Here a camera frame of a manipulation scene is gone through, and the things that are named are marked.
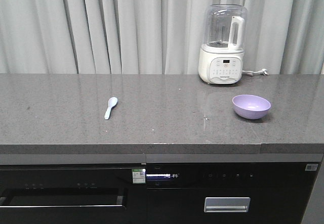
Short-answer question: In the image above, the light blue plastic spoon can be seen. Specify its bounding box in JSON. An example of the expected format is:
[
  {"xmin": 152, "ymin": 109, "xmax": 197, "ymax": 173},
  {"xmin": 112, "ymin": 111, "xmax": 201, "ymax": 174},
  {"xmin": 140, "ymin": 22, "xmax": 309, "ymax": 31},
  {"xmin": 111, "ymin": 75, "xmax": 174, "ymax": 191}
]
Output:
[{"xmin": 104, "ymin": 97, "xmax": 118, "ymax": 120}]

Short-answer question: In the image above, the purple plastic bowl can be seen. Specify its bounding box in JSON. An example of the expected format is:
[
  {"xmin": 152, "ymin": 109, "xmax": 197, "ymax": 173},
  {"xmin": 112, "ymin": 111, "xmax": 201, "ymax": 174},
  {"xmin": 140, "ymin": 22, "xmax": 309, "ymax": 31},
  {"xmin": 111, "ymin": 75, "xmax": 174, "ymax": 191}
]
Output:
[{"xmin": 232, "ymin": 95, "xmax": 271, "ymax": 120}]

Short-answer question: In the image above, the white blender with clear jar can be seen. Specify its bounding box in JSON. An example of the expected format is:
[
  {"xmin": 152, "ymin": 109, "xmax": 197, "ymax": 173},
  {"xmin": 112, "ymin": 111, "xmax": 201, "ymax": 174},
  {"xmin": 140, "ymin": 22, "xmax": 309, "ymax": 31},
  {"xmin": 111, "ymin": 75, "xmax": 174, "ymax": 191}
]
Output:
[{"xmin": 198, "ymin": 4, "xmax": 248, "ymax": 84}]

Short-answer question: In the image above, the green white energy label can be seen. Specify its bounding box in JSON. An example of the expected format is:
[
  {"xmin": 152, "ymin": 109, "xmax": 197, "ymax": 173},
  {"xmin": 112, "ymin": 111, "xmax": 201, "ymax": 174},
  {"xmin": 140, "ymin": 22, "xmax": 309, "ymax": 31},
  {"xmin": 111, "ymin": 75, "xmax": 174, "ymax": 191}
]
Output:
[{"xmin": 132, "ymin": 168, "xmax": 146, "ymax": 184}]

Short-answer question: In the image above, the black built-in dishwasher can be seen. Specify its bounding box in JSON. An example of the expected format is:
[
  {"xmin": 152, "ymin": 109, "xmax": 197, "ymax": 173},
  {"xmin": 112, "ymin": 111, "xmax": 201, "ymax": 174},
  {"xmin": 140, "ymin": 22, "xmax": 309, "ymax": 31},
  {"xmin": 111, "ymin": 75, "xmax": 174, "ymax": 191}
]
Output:
[{"xmin": 146, "ymin": 159, "xmax": 320, "ymax": 223}]

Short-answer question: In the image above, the grey pleated curtain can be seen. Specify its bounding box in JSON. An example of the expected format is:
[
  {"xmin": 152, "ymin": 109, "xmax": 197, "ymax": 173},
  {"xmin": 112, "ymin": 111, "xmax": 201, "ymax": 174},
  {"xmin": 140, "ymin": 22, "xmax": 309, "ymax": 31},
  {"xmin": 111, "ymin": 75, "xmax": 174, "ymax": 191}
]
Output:
[{"xmin": 1, "ymin": 0, "xmax": 323, "ymax": 74}]

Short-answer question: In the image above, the black built-in oven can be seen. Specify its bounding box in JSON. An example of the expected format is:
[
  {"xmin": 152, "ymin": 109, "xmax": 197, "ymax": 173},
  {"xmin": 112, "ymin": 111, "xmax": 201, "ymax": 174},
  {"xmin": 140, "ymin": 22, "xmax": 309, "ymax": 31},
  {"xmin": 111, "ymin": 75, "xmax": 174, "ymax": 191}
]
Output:
[{"xmin": 1, "ymin": 163, "xmax": 147, "ymax": 223}]

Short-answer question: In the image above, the white power cord with plug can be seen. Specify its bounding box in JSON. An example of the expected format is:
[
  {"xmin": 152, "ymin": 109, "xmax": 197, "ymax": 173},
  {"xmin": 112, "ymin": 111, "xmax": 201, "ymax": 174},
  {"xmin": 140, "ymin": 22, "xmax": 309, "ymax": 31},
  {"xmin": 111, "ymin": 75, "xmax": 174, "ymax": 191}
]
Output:
[{"xmin": 241, "ymin": 68, "xmax": 269, "ymax": 77}]

